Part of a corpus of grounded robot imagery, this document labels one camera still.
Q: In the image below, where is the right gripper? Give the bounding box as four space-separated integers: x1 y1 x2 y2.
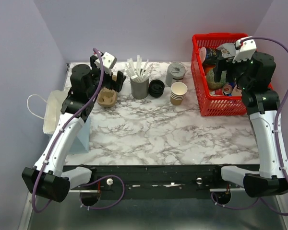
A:
213 54 252 91

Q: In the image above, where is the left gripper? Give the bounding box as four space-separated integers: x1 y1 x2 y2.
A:
87 57 127 99

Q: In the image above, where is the brown cardboard cup carrier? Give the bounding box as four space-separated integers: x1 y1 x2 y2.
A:
97 87 118 108

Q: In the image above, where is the blue paper bag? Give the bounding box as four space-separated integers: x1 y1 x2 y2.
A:
43 90 91 154

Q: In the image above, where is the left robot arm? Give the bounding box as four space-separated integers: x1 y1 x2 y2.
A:
22 52 126 202

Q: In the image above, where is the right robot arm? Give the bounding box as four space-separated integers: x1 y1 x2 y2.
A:
211 52 288 197

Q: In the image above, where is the green netted melon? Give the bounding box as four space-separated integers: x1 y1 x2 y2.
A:
206 69 227 91

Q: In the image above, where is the black instant noodle cup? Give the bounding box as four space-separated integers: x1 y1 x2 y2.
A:
199 47 222 66

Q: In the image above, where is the red bull can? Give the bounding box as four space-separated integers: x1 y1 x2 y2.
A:
222 82 236 96

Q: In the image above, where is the grey foil snack bag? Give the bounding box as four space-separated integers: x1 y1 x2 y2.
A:
216 43 236 60

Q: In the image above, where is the red plastic basket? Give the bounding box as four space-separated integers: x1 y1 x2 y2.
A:
191 33 280 116

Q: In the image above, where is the stack of black lids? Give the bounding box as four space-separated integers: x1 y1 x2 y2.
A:
148 79 165 98

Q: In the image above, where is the grey wrapped paper roll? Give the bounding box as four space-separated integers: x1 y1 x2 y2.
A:
166 62 186 87

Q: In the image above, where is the stack of paper cups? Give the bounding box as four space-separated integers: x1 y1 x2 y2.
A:
170 82 188 106

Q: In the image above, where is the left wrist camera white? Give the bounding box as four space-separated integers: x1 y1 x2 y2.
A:
102 52 117 75

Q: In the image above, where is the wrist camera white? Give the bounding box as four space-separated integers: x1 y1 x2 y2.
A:
102 52 117 75
232 36 257 63

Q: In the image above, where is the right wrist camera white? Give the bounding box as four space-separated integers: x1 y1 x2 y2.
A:
232 36 257 63

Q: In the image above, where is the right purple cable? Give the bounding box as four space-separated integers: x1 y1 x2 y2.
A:
211 36 288 216

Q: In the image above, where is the purple cable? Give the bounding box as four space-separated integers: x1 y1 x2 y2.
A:
31 47 125 214
211 36 288 216

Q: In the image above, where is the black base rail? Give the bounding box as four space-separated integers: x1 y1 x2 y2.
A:
62 164 262 200

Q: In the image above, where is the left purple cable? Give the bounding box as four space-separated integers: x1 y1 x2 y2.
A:
31 47 125 214

